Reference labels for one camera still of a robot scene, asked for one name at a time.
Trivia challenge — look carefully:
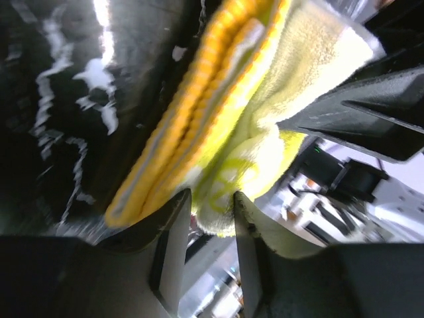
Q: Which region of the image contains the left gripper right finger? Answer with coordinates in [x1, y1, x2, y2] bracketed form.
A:
[233, 192, 423, 317]

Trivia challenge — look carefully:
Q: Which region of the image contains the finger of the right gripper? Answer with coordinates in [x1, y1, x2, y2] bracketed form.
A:
[278, 66, 423, 162]

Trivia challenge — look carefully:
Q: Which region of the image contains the yellow patterned towel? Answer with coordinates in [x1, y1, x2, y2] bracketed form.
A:
[105, 1, 385, 237]

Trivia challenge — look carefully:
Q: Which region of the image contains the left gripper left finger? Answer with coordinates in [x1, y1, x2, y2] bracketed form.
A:
[1, 189, 191, 317]

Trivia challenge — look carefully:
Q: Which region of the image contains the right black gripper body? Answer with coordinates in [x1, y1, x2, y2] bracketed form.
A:
[297, 142, 390, 202]

